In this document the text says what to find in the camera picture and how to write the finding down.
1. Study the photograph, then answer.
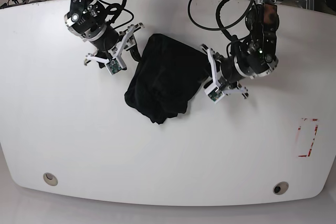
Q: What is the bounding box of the right table grommet hole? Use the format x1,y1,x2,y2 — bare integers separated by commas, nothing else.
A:
273,182,289,195

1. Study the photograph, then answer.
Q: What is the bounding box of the table grommet hole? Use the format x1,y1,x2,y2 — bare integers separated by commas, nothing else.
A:
273,182,289,195
43,173,58,186

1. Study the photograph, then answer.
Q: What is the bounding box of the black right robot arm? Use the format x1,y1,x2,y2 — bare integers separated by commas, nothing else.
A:
64,0,143,74

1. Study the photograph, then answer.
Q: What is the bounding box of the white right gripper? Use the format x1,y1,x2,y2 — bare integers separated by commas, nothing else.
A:
83,23,144,68

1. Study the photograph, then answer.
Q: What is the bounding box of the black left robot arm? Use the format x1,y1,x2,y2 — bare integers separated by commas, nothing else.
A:
187,0,283,103

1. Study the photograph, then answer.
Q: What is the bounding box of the black T-shirt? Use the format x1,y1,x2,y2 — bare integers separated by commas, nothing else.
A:
124,34,211,124

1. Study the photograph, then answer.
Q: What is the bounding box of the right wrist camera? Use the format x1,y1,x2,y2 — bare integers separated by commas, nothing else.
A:
105,59,127,75

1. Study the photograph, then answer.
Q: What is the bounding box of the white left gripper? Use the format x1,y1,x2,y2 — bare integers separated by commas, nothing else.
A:
201,44,249,99

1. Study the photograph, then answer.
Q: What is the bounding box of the left table grommet hole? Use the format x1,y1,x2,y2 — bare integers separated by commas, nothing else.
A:
43,173,58,186

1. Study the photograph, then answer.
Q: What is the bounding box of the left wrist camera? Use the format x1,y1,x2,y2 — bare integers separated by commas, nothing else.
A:
204,86,225,104

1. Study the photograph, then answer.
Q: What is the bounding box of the red tape rectangle marking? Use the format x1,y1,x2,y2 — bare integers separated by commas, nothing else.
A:
295,118,319,158

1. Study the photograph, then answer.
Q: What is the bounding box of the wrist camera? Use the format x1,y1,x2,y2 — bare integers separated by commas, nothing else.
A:
204,86,225,104
105,59,127,75

